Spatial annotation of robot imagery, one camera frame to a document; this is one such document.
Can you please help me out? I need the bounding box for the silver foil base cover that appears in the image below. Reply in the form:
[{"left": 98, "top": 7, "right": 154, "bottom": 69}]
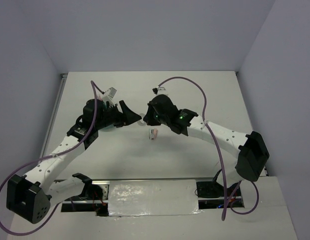
[{"left": 108, "top": 179, "right": 200, "bottom": 217}]

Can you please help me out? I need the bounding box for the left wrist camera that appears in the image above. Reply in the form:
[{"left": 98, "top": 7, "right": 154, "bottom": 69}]
[{"left": 100, "top": 87, "right": 117, "bottom": 107}]

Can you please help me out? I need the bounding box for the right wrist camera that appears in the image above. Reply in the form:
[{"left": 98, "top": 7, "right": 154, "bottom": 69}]
[{"left": 152, "top": 86, "right": 169, "bottom": 96}]

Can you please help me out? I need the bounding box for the clear tape roll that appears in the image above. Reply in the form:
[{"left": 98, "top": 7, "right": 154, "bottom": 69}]
[{"left": 137, "top": 120, "right": 146, "bottom": 126}]

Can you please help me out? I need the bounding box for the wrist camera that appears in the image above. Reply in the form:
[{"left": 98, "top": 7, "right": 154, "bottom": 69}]
[
  {"left": 100, "top": 87, "right": 117, "bottom": 107},
  {"left": 152, "top": 86, "right": 169, "bottom": 96}
]

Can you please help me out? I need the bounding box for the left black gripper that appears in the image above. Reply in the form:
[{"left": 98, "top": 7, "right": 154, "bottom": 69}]
[{"left": 95, "top": 100, "right": 142, "bottom": 130}]

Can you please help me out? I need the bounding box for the pink white mini stapler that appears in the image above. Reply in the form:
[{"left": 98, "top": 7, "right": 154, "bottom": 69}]
[{"left": 148, "top": 128, "right": 158, "bottom": 140}]

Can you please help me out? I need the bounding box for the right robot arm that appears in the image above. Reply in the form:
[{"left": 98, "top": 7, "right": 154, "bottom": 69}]
[{"left": 143, "top": 94, "right": 270, "bottom": 196}]

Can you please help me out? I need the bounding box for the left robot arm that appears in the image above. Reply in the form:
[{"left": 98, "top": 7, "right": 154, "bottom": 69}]
[{"left": 6, "top": 99, "right": 142, "bottom": 224}]

